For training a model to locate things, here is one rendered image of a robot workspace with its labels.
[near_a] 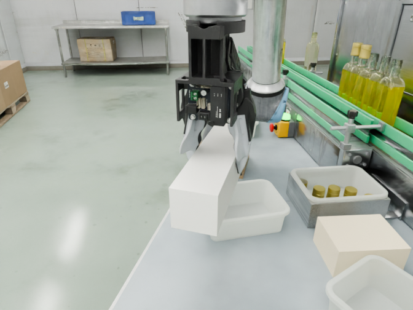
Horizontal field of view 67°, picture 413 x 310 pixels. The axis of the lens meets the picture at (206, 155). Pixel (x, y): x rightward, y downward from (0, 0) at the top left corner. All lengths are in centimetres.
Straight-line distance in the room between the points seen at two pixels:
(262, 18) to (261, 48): 8
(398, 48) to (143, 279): 113
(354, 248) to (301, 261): 13
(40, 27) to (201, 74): 693
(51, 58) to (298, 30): 511
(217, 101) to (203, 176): 10
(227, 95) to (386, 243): 55
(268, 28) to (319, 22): 663
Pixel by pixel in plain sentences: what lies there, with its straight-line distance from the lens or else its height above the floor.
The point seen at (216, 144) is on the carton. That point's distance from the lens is 49.
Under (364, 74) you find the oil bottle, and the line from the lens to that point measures 122.
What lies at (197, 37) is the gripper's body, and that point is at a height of 127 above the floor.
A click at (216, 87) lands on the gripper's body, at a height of 122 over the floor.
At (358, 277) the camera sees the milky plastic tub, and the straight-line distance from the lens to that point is 76.
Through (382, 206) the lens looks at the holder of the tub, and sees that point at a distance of 97.
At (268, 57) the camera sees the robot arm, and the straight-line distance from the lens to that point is 93.
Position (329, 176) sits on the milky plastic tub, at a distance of 104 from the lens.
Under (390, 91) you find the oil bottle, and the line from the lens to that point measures 112.
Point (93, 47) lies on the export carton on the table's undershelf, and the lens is 638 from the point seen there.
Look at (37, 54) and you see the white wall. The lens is 738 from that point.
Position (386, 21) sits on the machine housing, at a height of 123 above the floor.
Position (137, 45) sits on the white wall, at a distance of 689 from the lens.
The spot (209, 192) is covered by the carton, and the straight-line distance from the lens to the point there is 37.
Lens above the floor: 131
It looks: 27 degrees down
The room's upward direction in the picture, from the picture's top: straight up
